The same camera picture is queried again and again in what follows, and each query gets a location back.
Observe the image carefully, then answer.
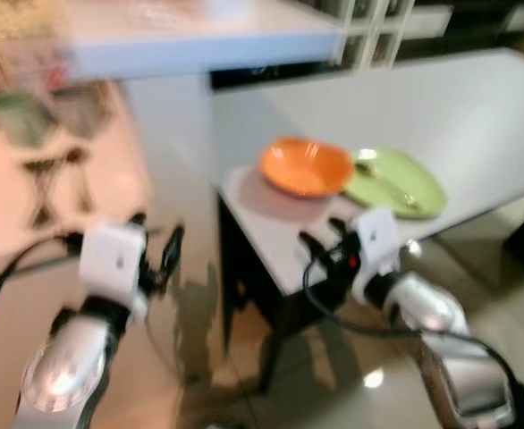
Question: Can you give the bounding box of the golden spoon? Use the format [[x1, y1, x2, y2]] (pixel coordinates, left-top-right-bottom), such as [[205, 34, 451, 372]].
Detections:
[[357, 163, 421, 213]]

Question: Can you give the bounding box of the orange bowl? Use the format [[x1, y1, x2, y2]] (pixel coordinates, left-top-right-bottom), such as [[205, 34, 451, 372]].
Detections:
[[259, 137, 354, 198]]

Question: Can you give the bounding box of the green plate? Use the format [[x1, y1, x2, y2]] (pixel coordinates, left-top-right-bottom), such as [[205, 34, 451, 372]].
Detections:
[[342, 147, 448, 221]]

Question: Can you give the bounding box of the dark plant stand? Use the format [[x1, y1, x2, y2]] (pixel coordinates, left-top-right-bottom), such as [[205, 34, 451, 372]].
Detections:
[[19, 143, 95, 228]]

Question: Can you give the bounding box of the white table with black legs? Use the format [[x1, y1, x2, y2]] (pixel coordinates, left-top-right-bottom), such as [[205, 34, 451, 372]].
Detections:
[[210, 48, 524, 394]]

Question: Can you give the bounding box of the white high counter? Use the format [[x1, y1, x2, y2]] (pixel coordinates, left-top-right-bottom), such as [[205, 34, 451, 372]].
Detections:
[[56, 0, 347, 260]]

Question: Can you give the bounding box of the white shelf unit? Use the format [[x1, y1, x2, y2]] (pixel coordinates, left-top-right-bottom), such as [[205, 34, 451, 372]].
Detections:
[[316, 0, 455, 71]]

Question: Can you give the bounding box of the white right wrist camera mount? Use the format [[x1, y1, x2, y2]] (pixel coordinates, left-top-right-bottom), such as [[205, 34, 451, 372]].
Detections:
[[351, 207, 402, 303]]

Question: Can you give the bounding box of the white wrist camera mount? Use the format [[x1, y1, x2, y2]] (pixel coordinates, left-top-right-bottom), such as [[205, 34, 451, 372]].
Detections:
[[78, 223, 149, 321], [351, 207, 402, 303]]

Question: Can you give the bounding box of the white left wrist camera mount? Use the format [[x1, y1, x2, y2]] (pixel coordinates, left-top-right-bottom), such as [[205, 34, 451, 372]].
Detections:
[[78, 223, 149, 321]]

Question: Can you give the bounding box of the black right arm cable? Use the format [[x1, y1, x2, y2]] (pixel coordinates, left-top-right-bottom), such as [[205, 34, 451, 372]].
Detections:
[[301, 259, 524, 421]]

